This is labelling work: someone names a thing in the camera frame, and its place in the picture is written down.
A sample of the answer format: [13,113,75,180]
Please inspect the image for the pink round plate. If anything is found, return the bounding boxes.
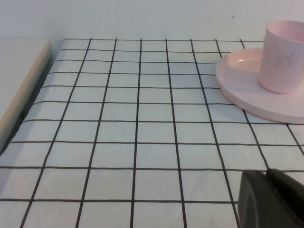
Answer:
[215,47,304,124]

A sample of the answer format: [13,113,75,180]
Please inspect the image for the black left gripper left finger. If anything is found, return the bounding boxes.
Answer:
[237,170,300,228]

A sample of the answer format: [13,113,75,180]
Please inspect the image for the white black grid tablecloth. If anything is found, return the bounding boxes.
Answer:
[0,38,304,228]

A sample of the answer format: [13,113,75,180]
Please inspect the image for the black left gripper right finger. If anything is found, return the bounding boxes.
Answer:
[266,168,304,228]

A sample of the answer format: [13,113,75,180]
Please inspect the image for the beige board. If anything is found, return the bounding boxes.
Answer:
[0,35,51,152]

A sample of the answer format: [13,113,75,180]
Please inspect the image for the pink plastic cup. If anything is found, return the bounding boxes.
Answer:
[258,20,304,95]

